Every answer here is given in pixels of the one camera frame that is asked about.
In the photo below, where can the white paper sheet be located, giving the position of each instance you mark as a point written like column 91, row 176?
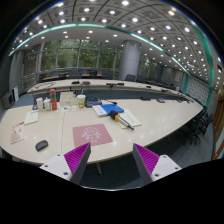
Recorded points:
column 31, row 117

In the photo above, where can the black office chair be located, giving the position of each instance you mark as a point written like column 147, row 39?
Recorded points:
column 198, row 126

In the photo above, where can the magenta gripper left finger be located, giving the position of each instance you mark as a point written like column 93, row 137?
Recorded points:
column 69, row 166

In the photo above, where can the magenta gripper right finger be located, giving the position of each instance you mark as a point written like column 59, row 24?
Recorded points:
column 152, row 166

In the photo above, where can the grey round pillar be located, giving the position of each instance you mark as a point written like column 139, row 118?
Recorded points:
column 130, row 58

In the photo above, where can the dark electronic device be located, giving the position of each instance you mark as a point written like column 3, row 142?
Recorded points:
column 92, row 102

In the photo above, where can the white small cup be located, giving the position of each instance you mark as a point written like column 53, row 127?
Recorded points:
column 47, row 104

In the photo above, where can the black computer mouse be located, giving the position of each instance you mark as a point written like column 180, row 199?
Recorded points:
column 41, row 145

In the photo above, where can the brown cardboard box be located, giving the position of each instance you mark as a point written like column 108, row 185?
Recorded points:
column 67, row 99

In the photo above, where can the red booklet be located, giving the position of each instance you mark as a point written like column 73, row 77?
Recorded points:
column 17, row 132

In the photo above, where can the pink mouse pad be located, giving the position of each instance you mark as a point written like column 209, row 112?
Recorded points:
column 94, row 134

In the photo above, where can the red thermos bottle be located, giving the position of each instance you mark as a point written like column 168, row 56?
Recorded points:
column 53, row 99

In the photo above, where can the blue folder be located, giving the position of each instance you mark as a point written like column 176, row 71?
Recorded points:
column 104, row 110

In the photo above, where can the green-white paper cup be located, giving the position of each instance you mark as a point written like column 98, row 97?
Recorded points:
column 81, row 101

